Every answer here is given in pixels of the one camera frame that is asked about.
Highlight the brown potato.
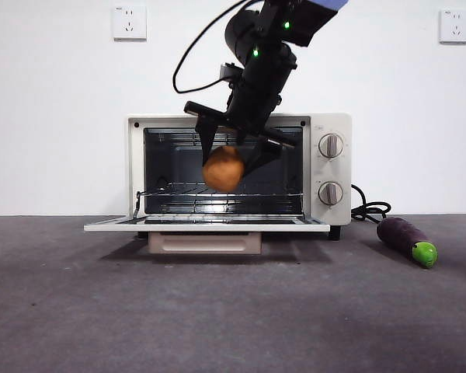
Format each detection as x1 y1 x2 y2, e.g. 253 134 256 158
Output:
201 145 245 191

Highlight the white glass oven door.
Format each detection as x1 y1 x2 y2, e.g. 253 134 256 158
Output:
84 215 331 256

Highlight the round beige oven knob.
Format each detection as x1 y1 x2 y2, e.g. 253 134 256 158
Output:
318 134 345 159
318 181 344 206

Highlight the white Toshiba toaster oven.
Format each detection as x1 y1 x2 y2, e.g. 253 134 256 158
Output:
126 112 353 242

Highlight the purple toy eggplant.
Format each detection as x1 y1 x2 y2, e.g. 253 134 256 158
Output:
376 216 439 270

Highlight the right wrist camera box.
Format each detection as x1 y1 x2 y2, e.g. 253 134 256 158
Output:
219 61 245 85

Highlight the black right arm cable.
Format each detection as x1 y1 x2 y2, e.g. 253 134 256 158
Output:
172 0 257 95

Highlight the black oven power cable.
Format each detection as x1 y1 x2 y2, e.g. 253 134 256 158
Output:
350 184 392 225

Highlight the white wall socket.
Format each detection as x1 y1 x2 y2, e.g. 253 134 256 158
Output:
439 8 466 44
113 5 148 42

